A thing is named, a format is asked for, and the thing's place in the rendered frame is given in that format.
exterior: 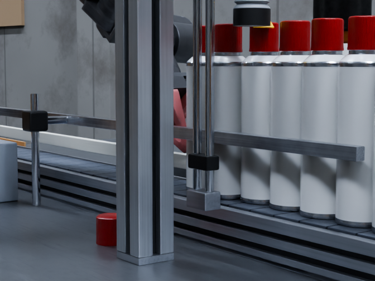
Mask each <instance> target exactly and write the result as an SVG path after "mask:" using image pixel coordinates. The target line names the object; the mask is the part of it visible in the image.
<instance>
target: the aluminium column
mask: <svg viewBox="0 0 375 281"><path fill-rule="evenodd" d="M115 65H116V197H117V258H120V259H122V260H125V261H128V262H130V263H133V264H136V265H139V266H140V265H146V264H152V263H158V262H162V261H168V260H174V253H173V252H174V0H115Z"/></svg>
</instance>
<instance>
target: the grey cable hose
mask: <svg viewBox="0 0 375 281"><path fill-rule="evenodd" d="M235 3H236V4H237V5H236V6H235V7H234V8H233V26H237V27H264V26H271V9H270V7H269V6H268V5H267V4H268V3H269V1H268V0H236V1H235Z"/></svg>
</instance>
